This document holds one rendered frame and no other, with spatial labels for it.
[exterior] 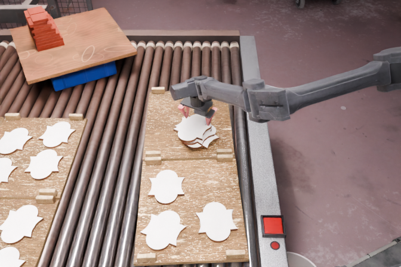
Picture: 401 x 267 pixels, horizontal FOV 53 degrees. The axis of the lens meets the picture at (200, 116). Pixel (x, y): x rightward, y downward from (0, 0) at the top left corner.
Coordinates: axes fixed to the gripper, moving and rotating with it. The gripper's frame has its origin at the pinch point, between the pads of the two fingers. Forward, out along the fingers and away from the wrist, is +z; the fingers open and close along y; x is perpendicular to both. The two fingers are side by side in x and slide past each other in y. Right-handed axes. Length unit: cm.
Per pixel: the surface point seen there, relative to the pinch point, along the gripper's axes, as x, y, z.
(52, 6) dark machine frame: 65, -141, 16
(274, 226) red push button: -28, 43, 5
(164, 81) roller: 23.7, -30.1, 8.5
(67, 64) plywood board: 2, -67, -3
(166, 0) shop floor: 255, -175, 106
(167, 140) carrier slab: -10.5, -8.1, 5.8
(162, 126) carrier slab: -4.6, -13.9, 6.0
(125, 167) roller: -28.9, -15.7, 7.3
